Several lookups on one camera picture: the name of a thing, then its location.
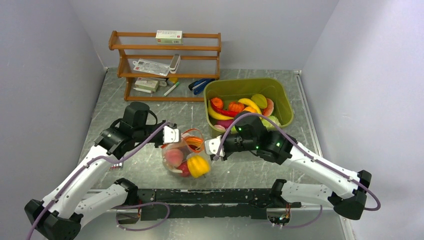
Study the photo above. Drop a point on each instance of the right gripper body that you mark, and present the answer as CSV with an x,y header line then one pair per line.
x,y
234,143

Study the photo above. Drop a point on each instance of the pink peach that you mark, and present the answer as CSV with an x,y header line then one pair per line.
x,y
174,157

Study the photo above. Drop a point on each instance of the papaya slice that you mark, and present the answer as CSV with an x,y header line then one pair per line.
x,y
196,144

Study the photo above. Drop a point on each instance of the yellow bell pepper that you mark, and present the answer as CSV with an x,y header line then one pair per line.
x,y
198,166

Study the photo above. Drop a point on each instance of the clear zip top bag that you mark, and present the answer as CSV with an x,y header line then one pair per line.
x,y
188,153

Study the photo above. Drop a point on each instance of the red pomegranate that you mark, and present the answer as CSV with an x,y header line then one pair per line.
x,y
184,170

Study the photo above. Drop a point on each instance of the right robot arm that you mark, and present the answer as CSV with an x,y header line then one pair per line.
x,y
343,190

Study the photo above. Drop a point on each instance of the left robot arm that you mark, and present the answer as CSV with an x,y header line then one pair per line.
x,y
62,213

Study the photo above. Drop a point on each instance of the purple sweet potato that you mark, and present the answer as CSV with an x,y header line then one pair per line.
x,y
225,123

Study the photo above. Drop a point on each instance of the red chili pepper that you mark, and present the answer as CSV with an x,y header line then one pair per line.
x,y
224,112

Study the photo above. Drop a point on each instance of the orange mini pumpkin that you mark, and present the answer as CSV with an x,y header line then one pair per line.
x,y
236,107

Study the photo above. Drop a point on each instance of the orange bell pepper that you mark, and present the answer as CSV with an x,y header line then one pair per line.
x,y
250,109

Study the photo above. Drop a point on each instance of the green cabbage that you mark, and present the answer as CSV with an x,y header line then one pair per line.
x,y
273,119

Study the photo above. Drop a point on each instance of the yellow banana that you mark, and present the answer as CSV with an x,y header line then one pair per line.
x,y
248,102
215,115

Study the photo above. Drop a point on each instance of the small orange tangerine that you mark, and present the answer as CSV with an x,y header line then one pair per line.
x,y
217,102

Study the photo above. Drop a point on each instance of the watermelon slice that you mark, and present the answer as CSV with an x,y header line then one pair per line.
x,y
268,111

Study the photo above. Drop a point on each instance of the white box lower shelf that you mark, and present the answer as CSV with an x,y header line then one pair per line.
x,y
146,84

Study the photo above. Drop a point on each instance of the colored marker pack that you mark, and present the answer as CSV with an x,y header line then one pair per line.
x,y
116,166

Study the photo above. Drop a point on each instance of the yellow green starfruit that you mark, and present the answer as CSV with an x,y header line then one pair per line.
x,y
260,100

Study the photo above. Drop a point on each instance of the olive green plastic bin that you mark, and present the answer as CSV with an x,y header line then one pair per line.
x,y
235,89

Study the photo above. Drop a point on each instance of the white marker pen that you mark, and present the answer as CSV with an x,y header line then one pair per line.
x,y
171,89

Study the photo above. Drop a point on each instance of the wooden shelf rack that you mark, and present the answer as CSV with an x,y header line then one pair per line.
x,y
199,59

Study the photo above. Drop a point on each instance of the blue stapler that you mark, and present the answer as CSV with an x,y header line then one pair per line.
x,y
198,86

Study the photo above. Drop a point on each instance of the packaged item on shelf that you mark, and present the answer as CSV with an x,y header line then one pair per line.
x,y
151,67

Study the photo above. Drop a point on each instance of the white case on shelf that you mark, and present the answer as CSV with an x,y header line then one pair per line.
x,y
173,66

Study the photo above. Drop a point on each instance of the white red box on shelf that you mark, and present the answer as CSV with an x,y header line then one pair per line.
x,y
170,37

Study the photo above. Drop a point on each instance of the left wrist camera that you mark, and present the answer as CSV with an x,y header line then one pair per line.
x,y
171,135

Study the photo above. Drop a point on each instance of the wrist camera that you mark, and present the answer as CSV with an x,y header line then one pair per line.
x,y
211,147
171,135

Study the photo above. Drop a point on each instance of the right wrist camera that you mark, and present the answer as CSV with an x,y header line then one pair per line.
x,y
211,147

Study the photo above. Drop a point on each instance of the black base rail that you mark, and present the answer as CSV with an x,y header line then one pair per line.
x,y
255,203

